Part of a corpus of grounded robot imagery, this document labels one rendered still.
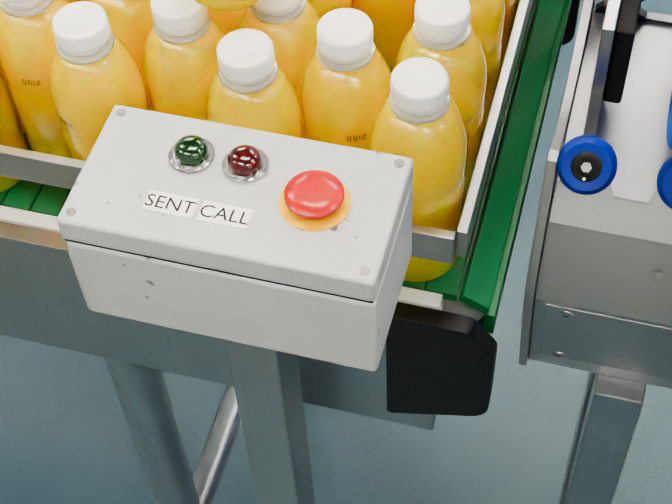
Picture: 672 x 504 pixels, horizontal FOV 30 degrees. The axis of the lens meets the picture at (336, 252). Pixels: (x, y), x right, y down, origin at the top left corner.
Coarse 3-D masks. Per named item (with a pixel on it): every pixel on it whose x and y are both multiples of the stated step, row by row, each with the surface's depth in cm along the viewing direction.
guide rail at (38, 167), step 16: (0, 160) 96; (16, 160) 96; (32, 160) 95; (48, 160) 95; (64, 160) 95; (80, 160) 95; (16, 176) 97; (32, 176) 97; (48, 176) 96; (64, 176) 96; (416, 224) 90; (416, 240) 90; (432, 240) 89; (448, 240) 89; (416, 256) 91; (432, 256) 91; (448, 256) 90
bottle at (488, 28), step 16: (416, 0) 96; (480, 0) 92; (496, 0) 93; (480, 16) 93; (496, 16) 94; (480, 32) 94; (496, 32) 95; (496, 48) 97; (496, 64) 98; (496, 80) 100
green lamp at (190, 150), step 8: (184, 136) 78; (192, 136) 78; (200, 136) 78; (176, 144) 78; (184, 144) 77; (192, 144) 77; (200, 144) 77; (176, 152) 77; (184, 152) 77; (192, 152) 77; (200, 152) 77; (208, 152) 78; (176, 160) 78; (184, 160) 77; (192, 160) 77; (200, 160) 77
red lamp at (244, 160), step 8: (232, 152) 77; (240, 152) 77; (248, 152) 77; (256, 152) 77; (232, 160) 77; (240, 160) 76; (248, 160) 76; (256, 160) 77; (232, 168) 77; (240, 168) 76; (248, 168) 76; (256, 168) 77
